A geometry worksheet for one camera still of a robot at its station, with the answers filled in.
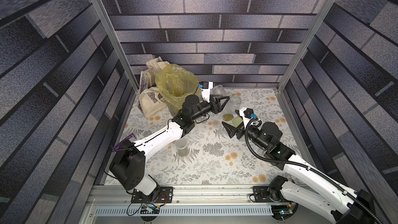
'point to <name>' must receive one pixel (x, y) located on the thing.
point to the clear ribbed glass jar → (235, 102)
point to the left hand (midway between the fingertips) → (227, 97)
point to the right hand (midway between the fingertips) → (228, 115)
